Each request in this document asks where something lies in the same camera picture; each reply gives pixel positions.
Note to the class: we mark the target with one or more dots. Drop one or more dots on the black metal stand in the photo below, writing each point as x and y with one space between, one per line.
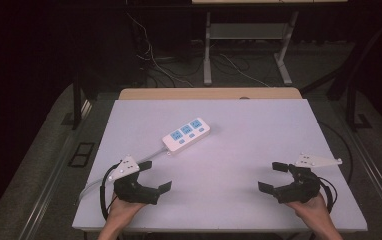
351 100

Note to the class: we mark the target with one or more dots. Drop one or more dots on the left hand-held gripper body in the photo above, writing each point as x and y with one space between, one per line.
135 193

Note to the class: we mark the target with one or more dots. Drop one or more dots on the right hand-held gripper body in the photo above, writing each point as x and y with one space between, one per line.
300 190

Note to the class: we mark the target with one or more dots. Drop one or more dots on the white metal desk frame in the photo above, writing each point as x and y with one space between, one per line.
249 31

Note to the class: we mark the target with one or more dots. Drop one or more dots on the person's right hand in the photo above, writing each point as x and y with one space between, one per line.
314 211

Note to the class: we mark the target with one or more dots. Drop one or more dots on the white power strip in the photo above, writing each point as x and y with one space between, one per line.
186 135

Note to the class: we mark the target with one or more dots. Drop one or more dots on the aluminium floor rail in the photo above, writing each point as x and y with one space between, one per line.
50 180
375 173

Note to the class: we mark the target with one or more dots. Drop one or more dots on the person's left hand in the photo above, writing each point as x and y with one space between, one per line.
122 211

